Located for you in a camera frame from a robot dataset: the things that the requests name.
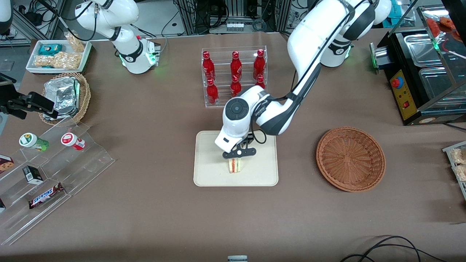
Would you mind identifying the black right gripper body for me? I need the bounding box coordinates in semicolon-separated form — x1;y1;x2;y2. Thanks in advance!
0;95;29;120

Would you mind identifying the triangular sandwich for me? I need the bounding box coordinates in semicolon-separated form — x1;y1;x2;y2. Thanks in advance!
228;157;244;175

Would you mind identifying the cream plastic tray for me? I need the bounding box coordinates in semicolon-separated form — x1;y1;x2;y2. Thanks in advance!
193;130;279;187

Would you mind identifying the light wicker basket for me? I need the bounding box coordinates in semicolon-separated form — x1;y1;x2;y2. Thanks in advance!
38;72;91;126

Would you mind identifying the white rectangular snack tray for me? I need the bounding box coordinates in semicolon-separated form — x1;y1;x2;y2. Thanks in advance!
25;39;92;74

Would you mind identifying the brown round wicker basket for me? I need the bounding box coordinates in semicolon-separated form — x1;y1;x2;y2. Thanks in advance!
316;126;386;192

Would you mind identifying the silver foil package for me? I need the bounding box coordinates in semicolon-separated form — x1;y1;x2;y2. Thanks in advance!
41;76;80;121

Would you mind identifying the green lidded cup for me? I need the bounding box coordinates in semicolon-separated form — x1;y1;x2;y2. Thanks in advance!
19;133;50;152

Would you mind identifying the red lidded cup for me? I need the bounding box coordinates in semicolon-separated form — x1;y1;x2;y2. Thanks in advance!
61;132;86;151

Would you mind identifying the large clear peanut bag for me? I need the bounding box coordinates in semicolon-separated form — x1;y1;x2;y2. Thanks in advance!
34;52;81;70

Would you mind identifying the teal snack packet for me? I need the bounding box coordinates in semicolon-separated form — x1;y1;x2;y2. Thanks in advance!
38;44;63;56

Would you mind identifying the brown cookie box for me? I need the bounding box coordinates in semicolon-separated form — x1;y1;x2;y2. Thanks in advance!
0;155;15;174

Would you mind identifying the small black carton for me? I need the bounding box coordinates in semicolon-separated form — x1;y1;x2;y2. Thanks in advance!
23;166;44;184

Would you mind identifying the clear acrylic stepped display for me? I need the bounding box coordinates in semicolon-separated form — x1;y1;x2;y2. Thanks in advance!
0;116;115;246

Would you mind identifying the small clear snack bag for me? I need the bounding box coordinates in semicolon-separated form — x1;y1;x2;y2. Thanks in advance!
64;32;86;52

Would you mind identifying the Snickers chocolate bar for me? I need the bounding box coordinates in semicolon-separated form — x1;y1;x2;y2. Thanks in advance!
28;183;65;210

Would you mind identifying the clear acrylic bottle rack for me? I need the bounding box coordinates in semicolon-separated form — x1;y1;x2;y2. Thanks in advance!
201;45;268;108

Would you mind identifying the black food warmer appliance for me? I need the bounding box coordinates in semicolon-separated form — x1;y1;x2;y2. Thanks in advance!
370;5;466;126

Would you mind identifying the steel warmer pan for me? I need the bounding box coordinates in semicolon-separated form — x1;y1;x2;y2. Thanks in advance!
403;33;456;68
419;67;466;107

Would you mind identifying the red food in warmer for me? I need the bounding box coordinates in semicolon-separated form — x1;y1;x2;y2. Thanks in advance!
425;16;458;37

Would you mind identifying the aluminium frame rack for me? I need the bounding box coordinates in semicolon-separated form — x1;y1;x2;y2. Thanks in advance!
175;0;292;35

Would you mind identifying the black floor cable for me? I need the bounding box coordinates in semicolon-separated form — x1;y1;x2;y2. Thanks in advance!
340;235;424;262
357;243;448;262

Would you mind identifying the grey wire snack rack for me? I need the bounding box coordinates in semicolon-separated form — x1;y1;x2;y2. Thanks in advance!
442;141;466;201

